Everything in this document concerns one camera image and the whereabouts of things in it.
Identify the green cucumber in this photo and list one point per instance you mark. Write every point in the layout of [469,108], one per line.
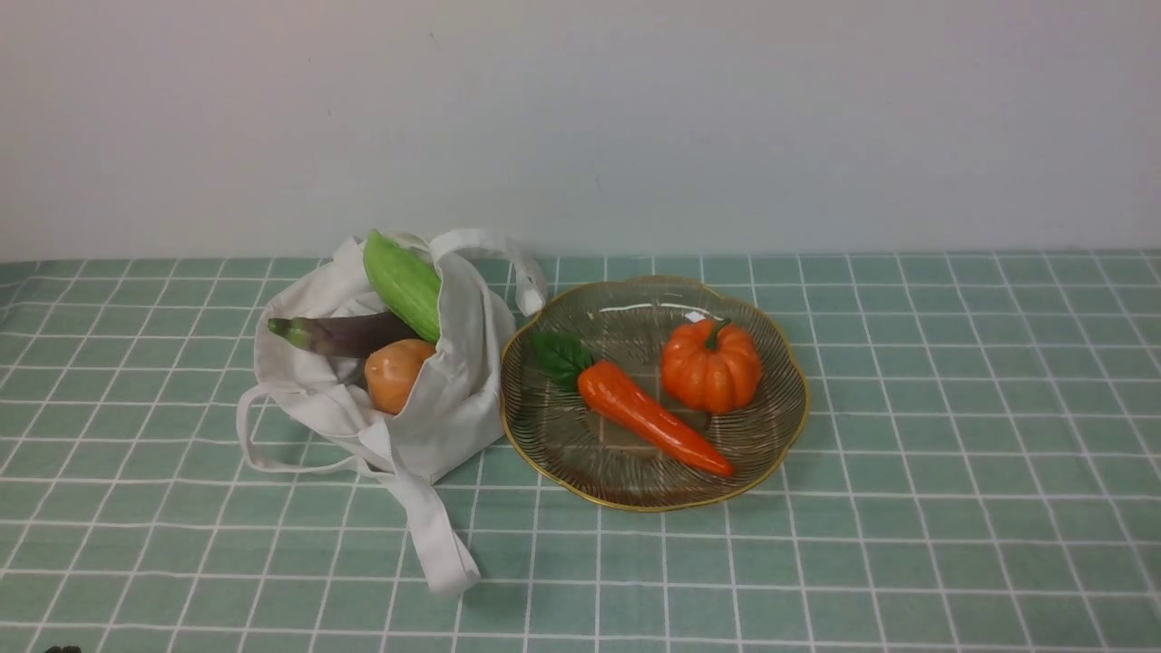
[406,285]

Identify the white cloth tote bag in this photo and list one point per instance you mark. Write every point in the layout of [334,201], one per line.
[452,412]

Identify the orange carrot with leaf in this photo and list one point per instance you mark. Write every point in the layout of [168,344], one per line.
[609,391]

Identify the gold-rimmed glass plate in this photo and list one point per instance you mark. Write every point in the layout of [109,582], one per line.
[629,322]

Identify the small orange pumpkin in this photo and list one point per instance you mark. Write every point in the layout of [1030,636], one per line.
[711,366]

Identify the orange potato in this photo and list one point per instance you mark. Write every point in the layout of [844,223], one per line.
[391,373]

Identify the purple eggplant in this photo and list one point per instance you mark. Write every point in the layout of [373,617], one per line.
[342,336]

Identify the green checkered tablecloth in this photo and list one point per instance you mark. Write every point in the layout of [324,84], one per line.
[979,473]

